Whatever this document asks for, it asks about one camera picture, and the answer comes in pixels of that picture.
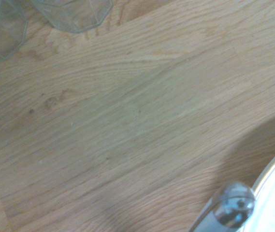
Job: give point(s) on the silver metal spoon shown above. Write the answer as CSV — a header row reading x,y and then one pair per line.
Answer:
x,y
234,205

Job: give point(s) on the clear faceted glass tumbler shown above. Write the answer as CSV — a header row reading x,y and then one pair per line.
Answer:
x,y
76,14

